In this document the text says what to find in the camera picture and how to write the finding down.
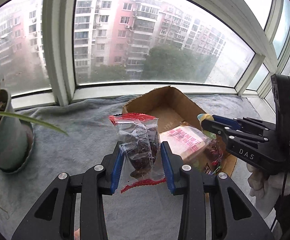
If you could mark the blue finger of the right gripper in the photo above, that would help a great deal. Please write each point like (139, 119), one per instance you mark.
(217, 129)
(227, 121)

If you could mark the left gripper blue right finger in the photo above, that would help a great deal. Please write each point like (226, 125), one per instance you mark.
(232, 215)

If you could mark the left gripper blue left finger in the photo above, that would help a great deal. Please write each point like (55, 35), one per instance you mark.
(52, 215)

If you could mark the yellow green jelly cup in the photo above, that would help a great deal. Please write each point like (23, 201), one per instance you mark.
(203, 118)

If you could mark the black patterned candy packet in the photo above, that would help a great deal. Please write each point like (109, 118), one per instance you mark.
(207, 170)

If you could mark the packaged bread loaf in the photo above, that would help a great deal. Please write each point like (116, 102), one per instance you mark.
(187, 142)

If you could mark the red date snack packet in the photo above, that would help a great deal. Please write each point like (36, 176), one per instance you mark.
(139, 144)

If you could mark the dark date snack packet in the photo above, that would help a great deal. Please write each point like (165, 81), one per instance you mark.
(214, 155)

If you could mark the right white gloved hand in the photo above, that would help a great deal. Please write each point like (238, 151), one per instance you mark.
(268, 190)

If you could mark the brown cardboard box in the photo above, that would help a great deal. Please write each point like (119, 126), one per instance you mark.
(173, 109)

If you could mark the grey towel mat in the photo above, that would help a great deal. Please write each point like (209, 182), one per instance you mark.
(145, 212)

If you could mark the green plant pot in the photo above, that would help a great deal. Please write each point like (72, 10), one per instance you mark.
(13, 138)

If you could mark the white window frame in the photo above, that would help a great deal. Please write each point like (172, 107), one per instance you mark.
(271, 45)

